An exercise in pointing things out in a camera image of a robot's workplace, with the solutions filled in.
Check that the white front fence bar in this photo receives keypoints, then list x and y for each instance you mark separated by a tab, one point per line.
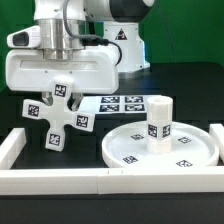
111	181

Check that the white fence bar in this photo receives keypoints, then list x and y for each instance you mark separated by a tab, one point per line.
11	148
111	181
217	132

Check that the white cross table base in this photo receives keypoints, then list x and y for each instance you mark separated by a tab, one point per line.
58	115

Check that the white round table top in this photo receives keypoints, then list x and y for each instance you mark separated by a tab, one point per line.
126	146

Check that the white left fence bar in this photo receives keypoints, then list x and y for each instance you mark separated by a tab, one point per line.
11	148

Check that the white marker sheet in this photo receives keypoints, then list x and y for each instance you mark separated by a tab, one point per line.
118	104

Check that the white right fence bar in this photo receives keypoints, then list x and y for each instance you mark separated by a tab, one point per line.
217	132

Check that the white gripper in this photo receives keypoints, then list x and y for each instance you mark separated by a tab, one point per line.
92	70

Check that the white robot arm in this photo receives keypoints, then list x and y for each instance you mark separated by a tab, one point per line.
54	56

